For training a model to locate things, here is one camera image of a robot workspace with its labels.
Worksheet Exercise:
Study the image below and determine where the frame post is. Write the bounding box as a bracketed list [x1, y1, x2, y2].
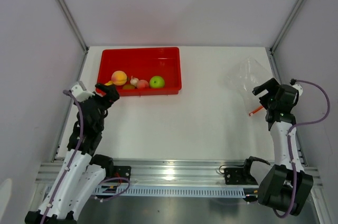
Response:
[56, 0, 89, 52]
[270, 0, 307, 55]

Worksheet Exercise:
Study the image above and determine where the large orange peach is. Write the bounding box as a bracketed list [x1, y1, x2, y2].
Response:
[111, 70, 128, 86]

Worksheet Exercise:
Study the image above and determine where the yellow lemon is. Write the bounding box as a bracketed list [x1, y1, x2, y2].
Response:
[105, 81, 114, 86]

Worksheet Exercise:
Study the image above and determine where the garlic bulb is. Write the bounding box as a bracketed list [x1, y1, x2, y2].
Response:
[130, 77, 139, 87]

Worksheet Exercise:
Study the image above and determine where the red plastic bin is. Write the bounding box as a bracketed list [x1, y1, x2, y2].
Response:
[97, 47, 182, 97]

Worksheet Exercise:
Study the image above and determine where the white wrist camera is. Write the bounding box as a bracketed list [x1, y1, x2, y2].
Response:
[70, 81, 95, 102]
[290, 79, 303, 96]

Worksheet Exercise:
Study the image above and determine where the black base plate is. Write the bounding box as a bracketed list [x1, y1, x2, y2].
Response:
[113, 165, 132, 184]
[219, 165, 258, 185]

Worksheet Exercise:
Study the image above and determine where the left frame post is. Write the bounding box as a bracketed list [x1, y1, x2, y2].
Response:
[56, 0, 89, 52]

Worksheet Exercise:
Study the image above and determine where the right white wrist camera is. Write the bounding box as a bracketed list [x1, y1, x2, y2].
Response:
[290, 79, 303, 96]

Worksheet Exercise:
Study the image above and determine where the perforated cable tray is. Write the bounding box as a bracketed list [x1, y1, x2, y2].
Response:
[91, 184, 245, 198]

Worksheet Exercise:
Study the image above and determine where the green apple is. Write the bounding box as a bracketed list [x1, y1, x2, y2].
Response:
[149, 76, 165, 89]

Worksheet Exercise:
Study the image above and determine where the brown kiwi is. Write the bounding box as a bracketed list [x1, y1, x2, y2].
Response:
[122, 84, 136, 90]

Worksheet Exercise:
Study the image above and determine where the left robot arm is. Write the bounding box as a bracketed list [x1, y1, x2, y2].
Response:
[24, 81, 119, 223]

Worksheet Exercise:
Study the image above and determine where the small pink peach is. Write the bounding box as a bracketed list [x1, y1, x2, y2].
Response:
[136, 80, 149, 89]

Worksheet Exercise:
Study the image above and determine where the right frame post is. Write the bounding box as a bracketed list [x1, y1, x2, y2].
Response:
[270, 0, 307, 55]

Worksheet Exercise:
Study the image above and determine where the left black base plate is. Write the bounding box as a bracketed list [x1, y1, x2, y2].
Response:
[113, 165, 132, 184]

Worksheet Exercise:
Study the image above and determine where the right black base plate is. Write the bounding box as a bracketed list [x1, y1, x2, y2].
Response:
[219, 165, 258, 185]

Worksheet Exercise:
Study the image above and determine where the clear zip top bag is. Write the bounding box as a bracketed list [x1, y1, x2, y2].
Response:
[226, 57, 273, 116]

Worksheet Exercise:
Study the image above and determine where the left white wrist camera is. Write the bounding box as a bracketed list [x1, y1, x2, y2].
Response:
[70, 81, 95, 102]

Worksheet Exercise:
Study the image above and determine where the aluminium rail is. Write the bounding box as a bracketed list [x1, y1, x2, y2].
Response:
[35, 158, 323, 188]

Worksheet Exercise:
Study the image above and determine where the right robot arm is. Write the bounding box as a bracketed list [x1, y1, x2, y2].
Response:
[241, 78, 313, 218]

